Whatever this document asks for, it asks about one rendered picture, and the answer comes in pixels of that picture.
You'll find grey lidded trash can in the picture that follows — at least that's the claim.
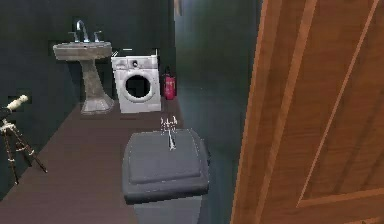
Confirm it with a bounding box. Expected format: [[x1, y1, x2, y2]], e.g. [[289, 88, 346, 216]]
[[121, 128, 212, 224]]

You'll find red fire extinguisher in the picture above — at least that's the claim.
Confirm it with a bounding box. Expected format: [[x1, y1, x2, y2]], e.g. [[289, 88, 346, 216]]
[[162, 66, 177, 101]]

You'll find white washing machine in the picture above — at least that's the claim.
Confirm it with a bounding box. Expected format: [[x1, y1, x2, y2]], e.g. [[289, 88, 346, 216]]
[[110, 48, 163, 115]]

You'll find brown wooden room door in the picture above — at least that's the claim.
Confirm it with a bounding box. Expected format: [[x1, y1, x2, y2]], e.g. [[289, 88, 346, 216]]
[[229, 0, 384, 224]]

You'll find silver sink faucet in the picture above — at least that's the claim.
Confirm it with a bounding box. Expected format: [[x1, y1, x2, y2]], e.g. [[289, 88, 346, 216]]
[[68, 19, 104, 44]]

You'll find telescope on wooden tripod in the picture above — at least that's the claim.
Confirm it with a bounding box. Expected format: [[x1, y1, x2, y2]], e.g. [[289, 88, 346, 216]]
[[0, 94, 49, 186]]

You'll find grey pedestal sink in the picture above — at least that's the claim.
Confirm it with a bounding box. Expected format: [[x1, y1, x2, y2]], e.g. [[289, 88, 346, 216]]
[[52, 40, 116, 116]]

